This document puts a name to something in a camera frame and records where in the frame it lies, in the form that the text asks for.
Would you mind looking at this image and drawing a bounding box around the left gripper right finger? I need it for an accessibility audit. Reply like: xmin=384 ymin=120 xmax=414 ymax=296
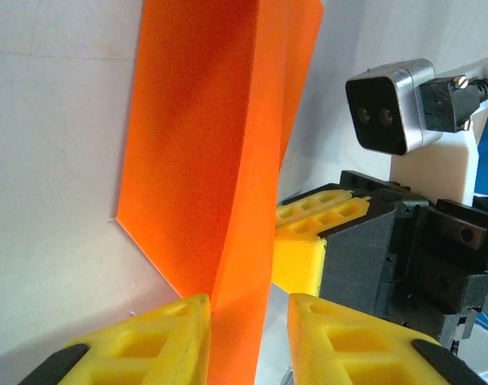
xmin=287 ymin=293 xmax=488 ymax=385

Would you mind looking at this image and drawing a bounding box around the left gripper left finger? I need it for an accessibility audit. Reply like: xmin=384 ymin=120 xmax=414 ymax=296
xmin=22 ymin=293 xmax=212 ymax=385

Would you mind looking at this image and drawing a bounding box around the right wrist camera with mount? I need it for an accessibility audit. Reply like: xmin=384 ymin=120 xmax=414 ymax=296
xmin=345 ymin=55 xmax=488 ymax=205

